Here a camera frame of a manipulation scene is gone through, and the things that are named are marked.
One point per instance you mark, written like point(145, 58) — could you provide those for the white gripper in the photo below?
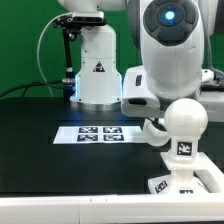
point(140, 101)

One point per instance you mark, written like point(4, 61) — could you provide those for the white lamp bulb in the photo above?
point(185, 121)

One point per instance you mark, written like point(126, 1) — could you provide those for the white lamp base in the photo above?
point(184, 178)

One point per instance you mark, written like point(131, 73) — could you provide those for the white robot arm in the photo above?
point(172, 37)

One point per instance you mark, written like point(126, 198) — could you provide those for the white lamp hood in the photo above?
point(154, 132)

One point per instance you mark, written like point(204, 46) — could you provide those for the marker tag sheet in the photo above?
point(98, 134)

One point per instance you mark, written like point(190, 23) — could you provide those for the black camera stand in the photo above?
point(71, 25)

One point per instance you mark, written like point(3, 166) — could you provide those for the white right table rail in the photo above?
point(215, 178)

